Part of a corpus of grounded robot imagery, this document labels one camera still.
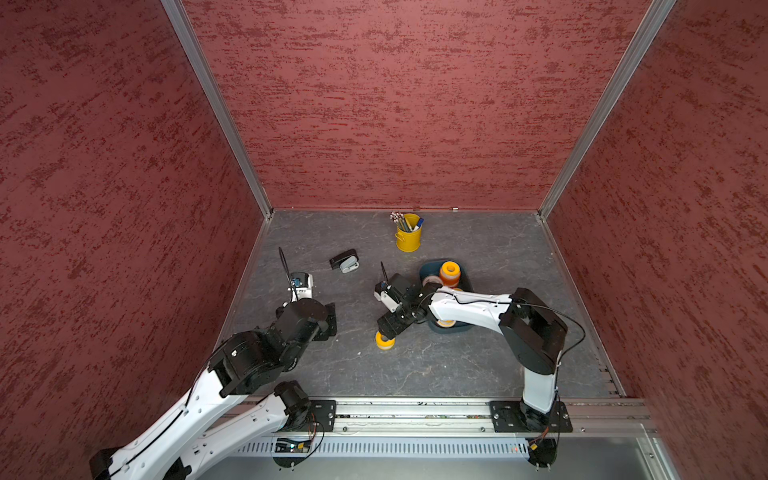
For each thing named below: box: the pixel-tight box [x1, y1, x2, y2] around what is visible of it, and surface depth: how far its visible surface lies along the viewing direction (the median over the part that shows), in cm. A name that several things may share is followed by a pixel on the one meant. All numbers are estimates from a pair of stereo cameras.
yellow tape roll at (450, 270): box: [440, 260, 461, 279], surface depth 97 cm
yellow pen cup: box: [394, 213, 422, 253], surface depth 106 cm
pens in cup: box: [390, 211, 425, 232], surface depth 99 cm
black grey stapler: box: [329, 249, 360, 274], surface depth 104 cm
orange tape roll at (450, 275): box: [440, 264, 461, 288], surface depth 97 cm
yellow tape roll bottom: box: [375, 331, 396, 350], surface depth 87 cm
